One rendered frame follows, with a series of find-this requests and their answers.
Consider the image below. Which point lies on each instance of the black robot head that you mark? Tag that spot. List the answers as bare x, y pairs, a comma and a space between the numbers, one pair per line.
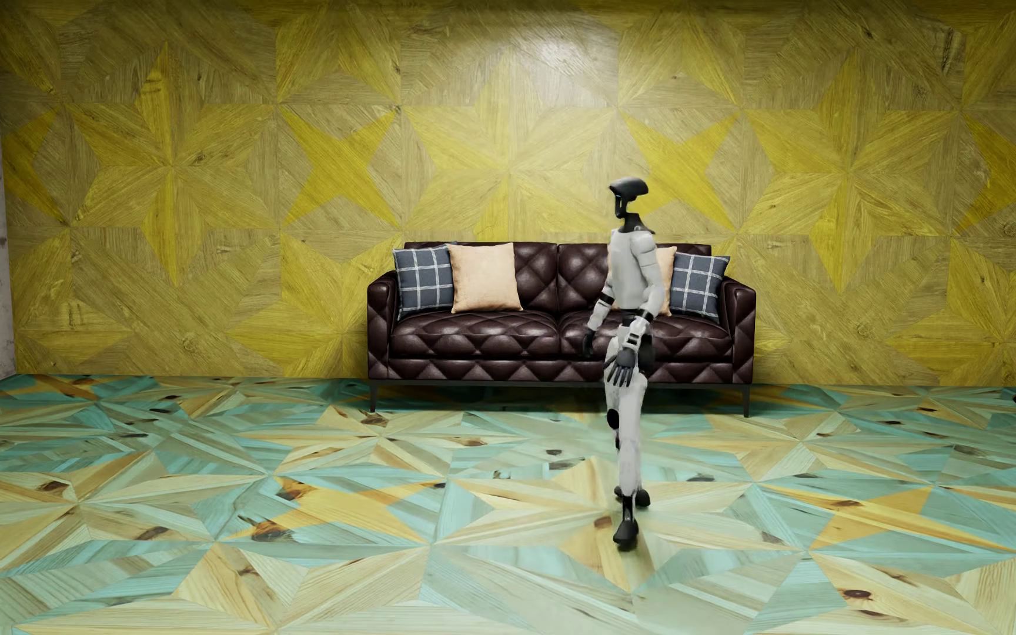
627, 194

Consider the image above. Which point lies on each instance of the white robot right leg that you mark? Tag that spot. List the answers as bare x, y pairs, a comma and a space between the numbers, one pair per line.
627, 441

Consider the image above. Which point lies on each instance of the white robot leg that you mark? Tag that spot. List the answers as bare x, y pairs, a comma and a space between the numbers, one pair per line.
627, 441
616, 414

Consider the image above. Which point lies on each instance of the dark brown tufted leather sofa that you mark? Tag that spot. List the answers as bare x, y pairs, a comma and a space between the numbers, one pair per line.
490, 340

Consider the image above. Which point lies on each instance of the white robot left leg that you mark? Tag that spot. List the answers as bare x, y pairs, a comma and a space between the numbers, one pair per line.
616, 414

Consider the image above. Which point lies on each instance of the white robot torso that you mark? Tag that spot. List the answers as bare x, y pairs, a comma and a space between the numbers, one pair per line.
631, 264

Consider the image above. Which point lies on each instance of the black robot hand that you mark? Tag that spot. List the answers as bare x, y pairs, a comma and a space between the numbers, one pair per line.
588, 342
622, 365

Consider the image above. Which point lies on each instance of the beige plain cushion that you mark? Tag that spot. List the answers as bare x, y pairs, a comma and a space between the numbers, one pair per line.
668, 278
484, 278

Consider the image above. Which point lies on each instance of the grey plaid cushion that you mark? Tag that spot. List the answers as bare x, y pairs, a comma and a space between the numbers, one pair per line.
698, 284
424, 280

